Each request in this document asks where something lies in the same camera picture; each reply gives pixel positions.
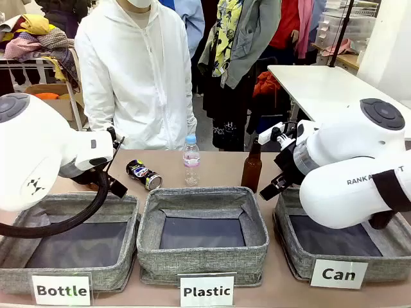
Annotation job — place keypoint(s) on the white Bottle label sign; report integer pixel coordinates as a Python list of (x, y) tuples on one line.
[(61, 290)]

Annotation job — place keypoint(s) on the person's right forearm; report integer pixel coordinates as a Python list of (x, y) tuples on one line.
[(99, 115)]

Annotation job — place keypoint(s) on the cardboard box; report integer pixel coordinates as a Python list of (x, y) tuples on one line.
[(61, 102)]

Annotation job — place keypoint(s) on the grey fabric bottle basket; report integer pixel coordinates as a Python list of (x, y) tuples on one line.
[(74, 272)]

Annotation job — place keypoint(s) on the pile of colourful clothes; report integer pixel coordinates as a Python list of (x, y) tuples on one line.
[(38, 35)]

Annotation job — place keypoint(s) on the grey fabric can basket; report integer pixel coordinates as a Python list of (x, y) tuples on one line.
[(302, 256)]

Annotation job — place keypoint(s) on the small clear plastic bottle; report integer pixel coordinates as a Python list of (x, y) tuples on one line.
[(191, 160)]

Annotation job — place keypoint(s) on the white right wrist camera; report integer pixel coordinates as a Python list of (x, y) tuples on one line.
[(268, 134)]

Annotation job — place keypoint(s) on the person in red top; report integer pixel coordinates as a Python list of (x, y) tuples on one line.
[(287, 22)]

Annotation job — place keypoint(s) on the black stand pole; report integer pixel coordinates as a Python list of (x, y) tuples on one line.
[(340, 35)]

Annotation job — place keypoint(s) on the orange cloth bundle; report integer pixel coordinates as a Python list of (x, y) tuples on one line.
[(265, 83)]

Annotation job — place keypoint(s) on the pink hanging garment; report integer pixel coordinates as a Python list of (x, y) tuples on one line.
[(305, 25)]

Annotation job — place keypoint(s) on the white Can label sign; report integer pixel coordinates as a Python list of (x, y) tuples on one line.
[(338, 274)]

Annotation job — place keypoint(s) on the person in white hoodie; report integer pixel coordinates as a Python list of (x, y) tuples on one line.
[(135, 80)]

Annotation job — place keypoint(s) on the blue storage box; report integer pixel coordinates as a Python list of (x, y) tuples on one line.
[(273, 123)]

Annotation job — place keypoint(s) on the grey fabric plastic basket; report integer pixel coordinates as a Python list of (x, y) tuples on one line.
[(202, 261)]

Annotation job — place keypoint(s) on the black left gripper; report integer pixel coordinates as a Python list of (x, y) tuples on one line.
[(114, 188)]

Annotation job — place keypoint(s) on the clear plastic drawer unit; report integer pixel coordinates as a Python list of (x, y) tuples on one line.
[(353, 25)]

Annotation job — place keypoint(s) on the person in grey cardigan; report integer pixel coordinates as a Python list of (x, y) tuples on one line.
[(250, 38)]

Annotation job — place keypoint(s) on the person in blue shirt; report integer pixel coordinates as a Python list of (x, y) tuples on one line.
[(194, 22)]

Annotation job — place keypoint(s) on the black soda can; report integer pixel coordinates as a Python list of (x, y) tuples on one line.
[(144, 174)]

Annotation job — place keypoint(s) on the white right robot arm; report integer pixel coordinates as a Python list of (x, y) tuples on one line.
[(337, 199)]

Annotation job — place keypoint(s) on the pink cloth on desk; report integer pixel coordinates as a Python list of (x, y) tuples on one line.
[(340, 48)]

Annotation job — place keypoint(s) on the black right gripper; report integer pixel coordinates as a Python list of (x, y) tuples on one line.
[(289, 170)]

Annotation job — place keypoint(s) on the white side table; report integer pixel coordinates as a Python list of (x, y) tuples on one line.
[(321, 86)]

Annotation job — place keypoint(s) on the brown glass bottle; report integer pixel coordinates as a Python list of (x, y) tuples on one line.
[(251, 170)]

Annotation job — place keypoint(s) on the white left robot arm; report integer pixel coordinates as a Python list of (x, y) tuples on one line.
[(38, 144)]

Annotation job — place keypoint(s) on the white face mask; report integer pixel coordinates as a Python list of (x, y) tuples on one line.
[(139, 3)]

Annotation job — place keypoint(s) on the white Plastic label sign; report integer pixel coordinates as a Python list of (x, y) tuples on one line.
[(207, 291)]

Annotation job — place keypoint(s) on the white metal rack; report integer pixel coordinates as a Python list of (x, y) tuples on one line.
[(41, 64)]

